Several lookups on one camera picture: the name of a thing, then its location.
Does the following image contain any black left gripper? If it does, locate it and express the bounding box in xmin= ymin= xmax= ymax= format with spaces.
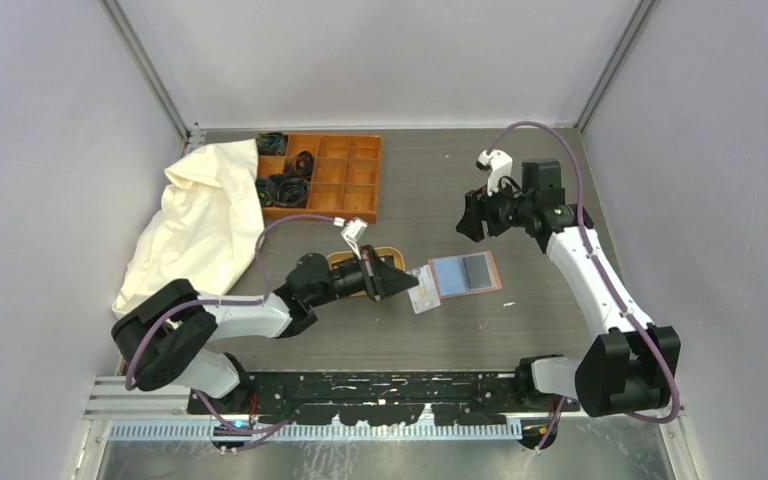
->
xmin=309 ymin=243 xmax=418 ymax=307

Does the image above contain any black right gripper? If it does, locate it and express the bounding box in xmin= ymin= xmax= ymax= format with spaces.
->
xmin=456 ymin=174 xmax=533 ymax=243

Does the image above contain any yellow oval tray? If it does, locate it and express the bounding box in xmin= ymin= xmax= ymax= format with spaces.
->
xmin=326 ymin=245 xmax=417 ymax=301

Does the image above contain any black card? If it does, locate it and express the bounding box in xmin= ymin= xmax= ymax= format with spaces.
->
xmin=462 ymin=254 xmax=494 ymax=291

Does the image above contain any tan leather card holder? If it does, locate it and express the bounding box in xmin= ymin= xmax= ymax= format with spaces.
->
xmin=429 ymin=251 xmax=502 ymax=298

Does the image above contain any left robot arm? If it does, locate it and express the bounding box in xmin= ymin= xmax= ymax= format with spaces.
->
xmin=111 ymin=245 xmax=419 ymax=413

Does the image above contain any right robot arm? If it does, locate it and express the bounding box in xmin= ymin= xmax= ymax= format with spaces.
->
xmin=456 ymin=150 xmax=681 ymax=417

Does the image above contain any orange compartment organizer tray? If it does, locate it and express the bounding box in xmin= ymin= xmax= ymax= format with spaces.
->
xmin=256 ymin=132 xmax=382 ymax=224

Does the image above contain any cream cloth bag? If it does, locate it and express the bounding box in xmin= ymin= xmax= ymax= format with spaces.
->
xmin=111 ymin=139 xmax=265 ymax=319

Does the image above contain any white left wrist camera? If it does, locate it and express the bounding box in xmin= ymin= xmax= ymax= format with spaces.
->
xmin=340 ymin=218 xmax=368 ymax=259

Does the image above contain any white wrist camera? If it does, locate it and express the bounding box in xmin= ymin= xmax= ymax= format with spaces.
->
xmin=340 ymin=218 xmax=368 ymax=259
xmin=476 ymin=149 xmax=513 ymax=196

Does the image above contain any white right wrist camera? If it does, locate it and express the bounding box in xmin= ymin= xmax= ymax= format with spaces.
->
xmin=476 ymin=149 xmax=513 ymax=196

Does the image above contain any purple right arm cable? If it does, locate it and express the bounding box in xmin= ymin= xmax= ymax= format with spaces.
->
xmin=487 ymin=121 xmax=682 ymax=453

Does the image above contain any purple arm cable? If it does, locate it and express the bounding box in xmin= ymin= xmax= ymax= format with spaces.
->
xmin=487 ymin=121 xmax=682 ymax=453
xmin=124 ymin=213 xmax=349 ymax=453

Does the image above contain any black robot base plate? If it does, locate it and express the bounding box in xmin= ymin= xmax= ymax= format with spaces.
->
xmin=177 ymin=369 xmax=578 ymax=428

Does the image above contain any black coiled cable large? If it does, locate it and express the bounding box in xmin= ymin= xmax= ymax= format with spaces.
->
xmin=255 ymin=174 xmax=311 ymax=208

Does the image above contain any black coiled cable middle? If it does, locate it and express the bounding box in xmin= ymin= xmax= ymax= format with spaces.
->
xmin=289 ymin=150 xmax=317 ymax=177

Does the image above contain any black coiled cable top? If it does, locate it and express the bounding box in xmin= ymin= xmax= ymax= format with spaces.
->
xmin=255 ymin=132 xmax=290 ymax=158

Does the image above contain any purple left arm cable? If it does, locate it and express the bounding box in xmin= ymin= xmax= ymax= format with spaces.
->
xmin=124 ymin=213 xmax=349 ymax=453

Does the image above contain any aluminium front rail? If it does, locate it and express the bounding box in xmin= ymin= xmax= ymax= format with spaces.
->
xmin=83 ymin=372 xmax=687 ymax=442

